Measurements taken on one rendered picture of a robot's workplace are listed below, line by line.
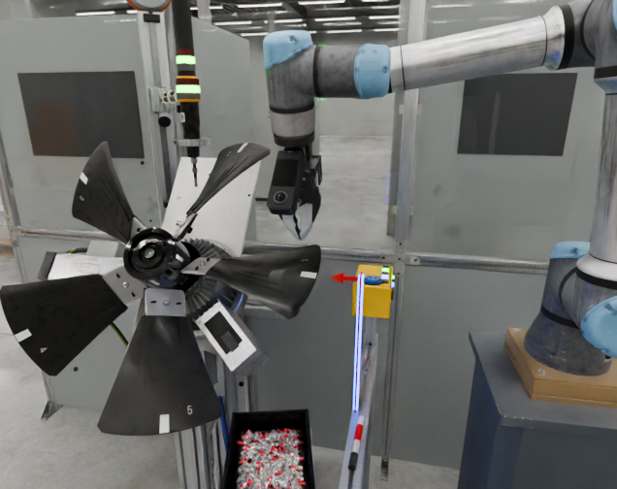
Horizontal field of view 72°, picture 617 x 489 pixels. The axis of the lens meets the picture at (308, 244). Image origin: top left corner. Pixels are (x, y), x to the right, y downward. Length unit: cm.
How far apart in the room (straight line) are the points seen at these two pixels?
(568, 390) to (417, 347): 91
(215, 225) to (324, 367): 87
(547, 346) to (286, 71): 69
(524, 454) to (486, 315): 84
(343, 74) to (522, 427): 67
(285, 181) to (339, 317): 108
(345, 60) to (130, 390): 70
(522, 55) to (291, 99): 37
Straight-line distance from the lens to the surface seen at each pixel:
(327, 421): 202
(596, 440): 96
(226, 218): 125
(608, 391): 96
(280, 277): 87
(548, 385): 92
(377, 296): 112
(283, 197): 69
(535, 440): 93
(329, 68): 67
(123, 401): 92
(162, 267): 92
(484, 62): 80
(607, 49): 72
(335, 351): 180
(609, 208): 74
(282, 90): 69
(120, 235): 111
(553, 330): 94
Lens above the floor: 152
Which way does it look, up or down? 18 degrees down
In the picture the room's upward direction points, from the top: straight up
